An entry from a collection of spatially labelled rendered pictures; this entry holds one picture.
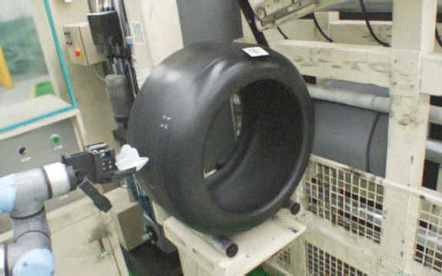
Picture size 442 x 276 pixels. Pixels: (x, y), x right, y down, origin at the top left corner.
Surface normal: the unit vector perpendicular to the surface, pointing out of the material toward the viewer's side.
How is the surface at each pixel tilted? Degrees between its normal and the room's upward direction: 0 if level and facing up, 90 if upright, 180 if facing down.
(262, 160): 48
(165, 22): 90
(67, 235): 90
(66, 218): 90
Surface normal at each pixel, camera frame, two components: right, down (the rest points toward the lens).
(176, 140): -0.14, 0.11
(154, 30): 0.62, 0.24
